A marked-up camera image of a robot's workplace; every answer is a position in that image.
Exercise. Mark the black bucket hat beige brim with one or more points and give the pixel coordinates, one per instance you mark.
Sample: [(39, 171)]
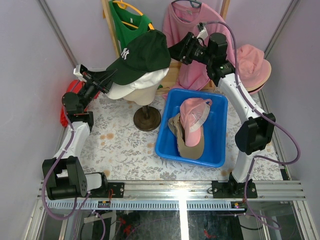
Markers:
[(254, 88)]

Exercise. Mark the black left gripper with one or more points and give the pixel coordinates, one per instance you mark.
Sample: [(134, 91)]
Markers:
[(97, 83)]

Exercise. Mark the green tank top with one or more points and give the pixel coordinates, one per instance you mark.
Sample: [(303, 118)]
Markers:
[(125, 37)]

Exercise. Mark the yellow clothes hanger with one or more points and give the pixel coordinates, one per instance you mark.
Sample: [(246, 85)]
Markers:
[(128, 17)]

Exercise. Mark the blue plastic bin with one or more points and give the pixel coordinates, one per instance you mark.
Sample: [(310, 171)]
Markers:
[(215, 128)]

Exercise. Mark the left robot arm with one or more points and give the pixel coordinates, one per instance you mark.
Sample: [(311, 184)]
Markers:
[(64, 177)]

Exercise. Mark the pink baseball cap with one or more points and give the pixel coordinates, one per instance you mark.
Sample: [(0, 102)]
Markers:
[(193, 114)]

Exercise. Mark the beige mannequin head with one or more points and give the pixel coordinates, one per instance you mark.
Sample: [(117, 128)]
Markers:
[(142, 97)]

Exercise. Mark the black cap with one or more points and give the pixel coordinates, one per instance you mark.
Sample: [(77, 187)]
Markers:
[(145, 54)]

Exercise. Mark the aluminium frame rail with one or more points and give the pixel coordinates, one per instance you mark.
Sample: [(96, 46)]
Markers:
[(196, 195)]

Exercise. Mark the khaki baseball cap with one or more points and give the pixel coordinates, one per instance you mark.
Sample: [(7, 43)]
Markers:
[(189, 152)]

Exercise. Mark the pink bucket hat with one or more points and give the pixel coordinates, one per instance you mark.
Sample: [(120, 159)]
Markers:
[(251, 92)]

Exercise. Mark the wooden clothes rack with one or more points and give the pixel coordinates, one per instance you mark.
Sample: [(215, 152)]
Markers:
[(174, 68)]

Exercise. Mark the white baseball cap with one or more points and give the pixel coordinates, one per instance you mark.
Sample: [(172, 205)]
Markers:
[(149, 79)]

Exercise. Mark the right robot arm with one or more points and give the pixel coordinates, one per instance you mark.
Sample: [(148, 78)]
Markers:
[(256, 128)]

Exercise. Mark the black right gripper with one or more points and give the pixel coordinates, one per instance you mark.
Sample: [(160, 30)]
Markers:
[(181, 51)]

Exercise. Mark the grey clothes hanger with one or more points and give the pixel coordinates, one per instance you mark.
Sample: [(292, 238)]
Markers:
[(187, 5)]

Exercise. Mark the red cloth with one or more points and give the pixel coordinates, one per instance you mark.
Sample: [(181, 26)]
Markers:
[(70, 101)]

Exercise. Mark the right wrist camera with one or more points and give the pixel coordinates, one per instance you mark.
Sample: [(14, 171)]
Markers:
[(203, 33)]

